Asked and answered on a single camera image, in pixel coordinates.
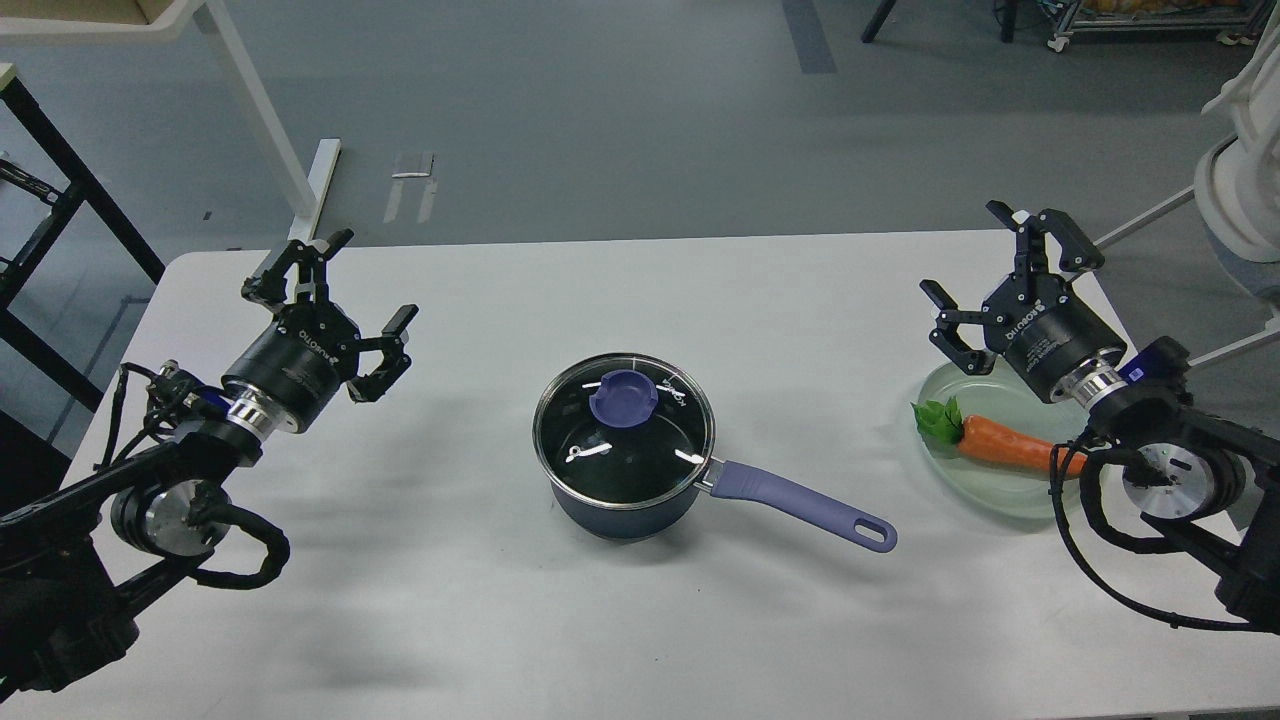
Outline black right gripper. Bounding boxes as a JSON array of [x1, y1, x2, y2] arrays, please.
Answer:
[[920, 200, 1129, 405]]

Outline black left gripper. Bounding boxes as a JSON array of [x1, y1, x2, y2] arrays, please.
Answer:
[[221, 228, 419, 434]]

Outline glass lid with blue knob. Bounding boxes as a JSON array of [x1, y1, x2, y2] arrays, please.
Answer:
[[532, 354, 716, 509]]

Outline blue saucepan with handle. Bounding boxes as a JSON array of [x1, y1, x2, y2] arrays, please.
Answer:
[[532, 354, 899, 553]]

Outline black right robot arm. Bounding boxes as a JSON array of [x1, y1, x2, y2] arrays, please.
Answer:
[[920, 200, 1279, 634]]

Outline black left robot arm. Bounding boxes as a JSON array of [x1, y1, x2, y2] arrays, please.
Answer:
[[1, 229, 419, 697]]

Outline translucent green plate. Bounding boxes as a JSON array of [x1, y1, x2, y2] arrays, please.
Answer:
[[911, 361, 1085, 521]]

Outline orange toy carrot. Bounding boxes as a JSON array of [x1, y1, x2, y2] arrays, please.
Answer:
[[911, 396, 1066, 475]]

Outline white machine base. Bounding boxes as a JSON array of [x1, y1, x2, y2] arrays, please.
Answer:
[[1096, 14, 1279, 370]]

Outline black metal rack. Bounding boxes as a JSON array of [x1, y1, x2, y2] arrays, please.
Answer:
[[1, 63, 165, 410]]

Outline black stand leg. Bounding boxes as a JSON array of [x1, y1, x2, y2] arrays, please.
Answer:
[[860, 0, 899, 44]]

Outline wheeled metal cart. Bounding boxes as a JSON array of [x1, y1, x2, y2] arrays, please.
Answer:
[[1038, 1, 1276, 53]]

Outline white table frame leg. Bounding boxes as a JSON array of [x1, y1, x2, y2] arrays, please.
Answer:
[[1, 1, 340, 242]]

